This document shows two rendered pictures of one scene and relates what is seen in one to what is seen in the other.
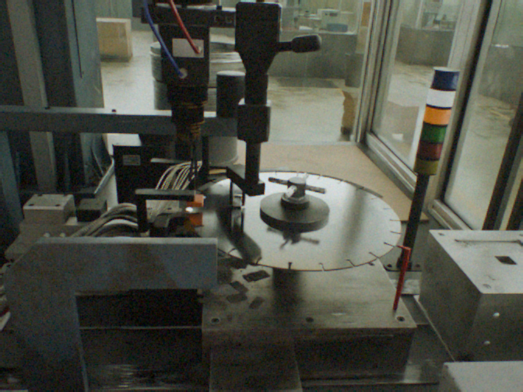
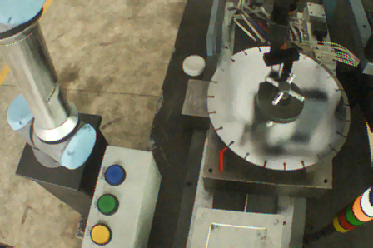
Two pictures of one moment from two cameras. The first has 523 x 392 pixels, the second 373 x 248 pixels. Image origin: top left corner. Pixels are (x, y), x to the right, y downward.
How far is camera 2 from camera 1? 79 cm
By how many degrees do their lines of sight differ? 80
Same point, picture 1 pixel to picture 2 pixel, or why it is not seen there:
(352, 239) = (240, 123)
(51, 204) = (312, 11)
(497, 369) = (140, 174)
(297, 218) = (261, 94)
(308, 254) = (224, 93)
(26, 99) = not seen: outside the picture
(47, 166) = not seen: outside the picture
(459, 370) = (145, 156)
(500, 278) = (214, 233)
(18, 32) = not seen: outside the picture
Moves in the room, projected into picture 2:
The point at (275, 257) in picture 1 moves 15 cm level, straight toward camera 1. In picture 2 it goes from (222, 76) to (161, 64)
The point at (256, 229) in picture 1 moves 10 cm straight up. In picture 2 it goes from (256, 74) to (260, 45)
